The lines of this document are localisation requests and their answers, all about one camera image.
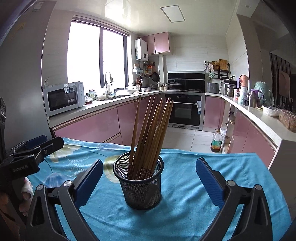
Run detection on blue floral tablecloth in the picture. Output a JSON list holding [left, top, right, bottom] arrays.
[[29, 138, 291, 240]]

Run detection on pink cabinets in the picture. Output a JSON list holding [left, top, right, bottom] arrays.
[[52, 92, 163, 147], [204, 93, 278, 167]]

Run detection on pink lower cabinets right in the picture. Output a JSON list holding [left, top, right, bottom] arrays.
[[204, 93, 278, 167]]

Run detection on black mesh utensil cup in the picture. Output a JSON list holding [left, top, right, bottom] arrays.
[[113, 152, 164, 210]]

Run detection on black dish rack shelf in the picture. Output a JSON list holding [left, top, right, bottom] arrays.
[[204, 59, 230, 80]]

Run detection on steel pot on counter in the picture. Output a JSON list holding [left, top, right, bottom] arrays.
[[224, 83, 237, 97]]

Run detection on teal plastic bag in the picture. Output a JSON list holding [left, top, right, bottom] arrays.
[[254, 81, 274, 107]]

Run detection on pink lower cabinets left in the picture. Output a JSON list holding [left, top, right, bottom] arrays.
[[52, 92, 163, 147]]

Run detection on silver microwave oven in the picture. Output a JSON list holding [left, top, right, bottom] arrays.
[[43, 81, 85, 117]]

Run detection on cooking oil bottle on floor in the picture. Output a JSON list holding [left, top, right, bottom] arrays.
[[210, 129, 224, 153]]

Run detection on left hand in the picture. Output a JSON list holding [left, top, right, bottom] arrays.
[[1, 177, 33, 216]]

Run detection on white water heater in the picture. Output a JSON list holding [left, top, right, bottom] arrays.
[[135, 38, 148, 61]]

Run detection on pink wall cabinet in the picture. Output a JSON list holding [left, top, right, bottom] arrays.
[[142, 32, 171, 55]]

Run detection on black built-in oven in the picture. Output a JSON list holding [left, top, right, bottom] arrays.
[[165, 71, 205, 131]]

